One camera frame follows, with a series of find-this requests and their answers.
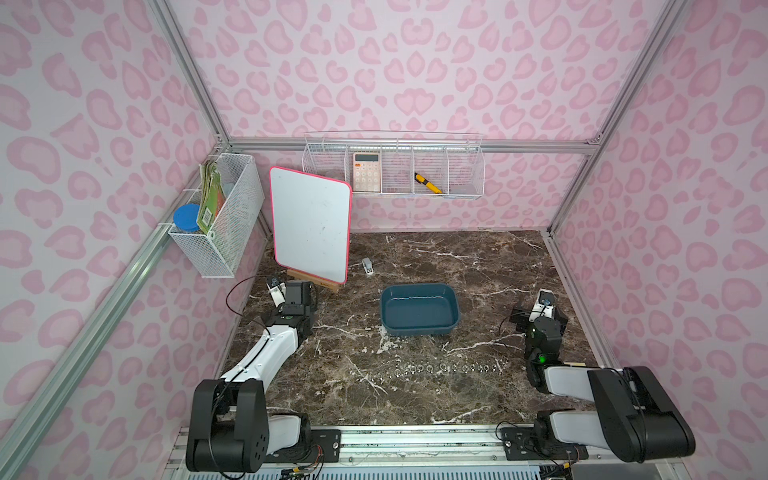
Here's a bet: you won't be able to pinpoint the teal plastic storage box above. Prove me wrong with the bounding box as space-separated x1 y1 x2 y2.
380 283 461 336

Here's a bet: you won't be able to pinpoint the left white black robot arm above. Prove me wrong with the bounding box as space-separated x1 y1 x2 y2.
185 280 317 479

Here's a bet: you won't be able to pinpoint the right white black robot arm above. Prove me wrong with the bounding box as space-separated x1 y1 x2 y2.
507 303 696 464

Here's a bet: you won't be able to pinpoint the row of table wing nuts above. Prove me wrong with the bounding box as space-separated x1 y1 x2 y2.
371 362 505 381

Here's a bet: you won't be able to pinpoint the pink framed whiteboard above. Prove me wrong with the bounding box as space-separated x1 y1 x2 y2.
269 167 352 284

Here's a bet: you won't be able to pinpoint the green paper cards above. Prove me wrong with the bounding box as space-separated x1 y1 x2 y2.
197 160 226 234

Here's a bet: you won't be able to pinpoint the blue round lid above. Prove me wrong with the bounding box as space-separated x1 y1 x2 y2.
173 203 200 233

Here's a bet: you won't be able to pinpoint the white pink calculator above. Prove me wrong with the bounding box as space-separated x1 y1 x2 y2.
352 152 382 193

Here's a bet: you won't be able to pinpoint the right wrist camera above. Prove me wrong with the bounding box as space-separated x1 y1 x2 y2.
529 289 556 322

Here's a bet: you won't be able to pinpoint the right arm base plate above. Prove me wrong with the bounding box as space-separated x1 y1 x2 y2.
495 423 589 462

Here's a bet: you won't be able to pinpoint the white mesh wall basket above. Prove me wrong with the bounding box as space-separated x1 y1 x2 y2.
169 153 265 279

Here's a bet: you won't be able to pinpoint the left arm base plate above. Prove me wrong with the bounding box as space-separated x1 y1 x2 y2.
260 428 342 464

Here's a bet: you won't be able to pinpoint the white wire wall shelf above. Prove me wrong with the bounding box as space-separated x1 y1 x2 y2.
301 132 486 198

